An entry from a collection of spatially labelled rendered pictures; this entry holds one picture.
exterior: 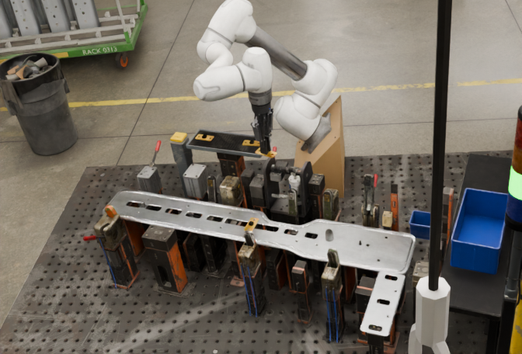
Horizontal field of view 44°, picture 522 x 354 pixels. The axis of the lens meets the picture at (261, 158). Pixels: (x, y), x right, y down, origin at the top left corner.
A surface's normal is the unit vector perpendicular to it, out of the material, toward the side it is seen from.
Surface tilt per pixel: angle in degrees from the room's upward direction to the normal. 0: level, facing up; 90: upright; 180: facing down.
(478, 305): 0
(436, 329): 90
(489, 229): 0
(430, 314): 90
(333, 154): 90
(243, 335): 0
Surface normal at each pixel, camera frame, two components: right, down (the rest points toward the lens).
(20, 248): -0.12, -0.81
